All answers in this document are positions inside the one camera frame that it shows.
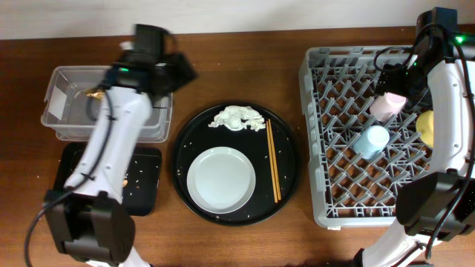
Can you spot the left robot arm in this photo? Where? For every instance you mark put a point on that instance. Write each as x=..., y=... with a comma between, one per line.
x=86, y=217

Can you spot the round black serving tray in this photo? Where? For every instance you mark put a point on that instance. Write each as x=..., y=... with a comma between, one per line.
x=197, y=137

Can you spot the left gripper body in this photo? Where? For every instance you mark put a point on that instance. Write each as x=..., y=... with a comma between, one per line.
x=171, y=76

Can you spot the clear plastic bin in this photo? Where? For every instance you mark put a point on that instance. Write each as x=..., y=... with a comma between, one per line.
x=66, y=102

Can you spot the crumpled white napkin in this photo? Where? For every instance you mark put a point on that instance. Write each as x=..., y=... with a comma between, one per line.
x=237, y=118

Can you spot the pink cup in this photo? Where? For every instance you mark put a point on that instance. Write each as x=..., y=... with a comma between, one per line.
x=387, y=105

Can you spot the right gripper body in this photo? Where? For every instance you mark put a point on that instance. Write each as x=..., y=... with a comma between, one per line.
x=399, y=81

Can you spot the yellow bowl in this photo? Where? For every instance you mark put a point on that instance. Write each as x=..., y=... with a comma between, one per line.
x=424, y=125

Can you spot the food scraps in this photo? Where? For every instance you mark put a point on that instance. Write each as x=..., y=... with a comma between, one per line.
x=143, y=172

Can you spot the gold coffee sachet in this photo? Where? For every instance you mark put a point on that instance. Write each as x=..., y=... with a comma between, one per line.
x=95, y=93

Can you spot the light blue cup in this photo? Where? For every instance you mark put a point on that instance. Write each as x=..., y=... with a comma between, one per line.
x=372, y=141

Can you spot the grey plate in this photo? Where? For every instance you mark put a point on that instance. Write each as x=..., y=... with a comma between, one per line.
x=221, y=180

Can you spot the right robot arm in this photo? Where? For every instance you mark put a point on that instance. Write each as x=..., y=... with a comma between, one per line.
x=440, y=205

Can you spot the black rectangular tray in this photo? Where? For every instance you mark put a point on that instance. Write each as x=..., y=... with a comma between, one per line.
x=137, y=202

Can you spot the grey dishwasher rack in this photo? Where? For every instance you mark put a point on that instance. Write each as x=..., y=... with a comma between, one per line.
x=337, y=89

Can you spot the wooden chopstick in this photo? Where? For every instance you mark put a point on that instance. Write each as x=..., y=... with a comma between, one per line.
x=271, y=161
x=276, y=165

